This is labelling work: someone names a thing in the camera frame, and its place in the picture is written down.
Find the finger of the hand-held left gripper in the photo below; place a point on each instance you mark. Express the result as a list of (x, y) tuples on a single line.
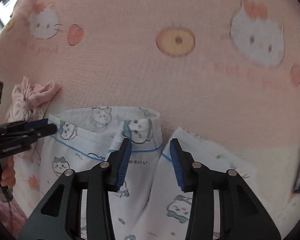
[(45, 130), (35, 124)]

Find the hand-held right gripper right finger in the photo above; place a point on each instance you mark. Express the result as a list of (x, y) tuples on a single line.
[(177, 165)]

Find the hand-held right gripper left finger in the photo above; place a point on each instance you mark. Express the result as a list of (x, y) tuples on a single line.
[(123, 162)]

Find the white cartoon print pants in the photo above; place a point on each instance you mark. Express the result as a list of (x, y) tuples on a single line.
[(77, 155)]

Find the person's left hand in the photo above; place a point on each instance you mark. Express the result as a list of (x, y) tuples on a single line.
[(9, 172)]

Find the pink printed garment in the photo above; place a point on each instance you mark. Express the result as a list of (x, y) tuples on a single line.
[(40, 95)]

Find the pink cat print sofa cover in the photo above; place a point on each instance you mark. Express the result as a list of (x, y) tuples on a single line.
[(140, 80)]

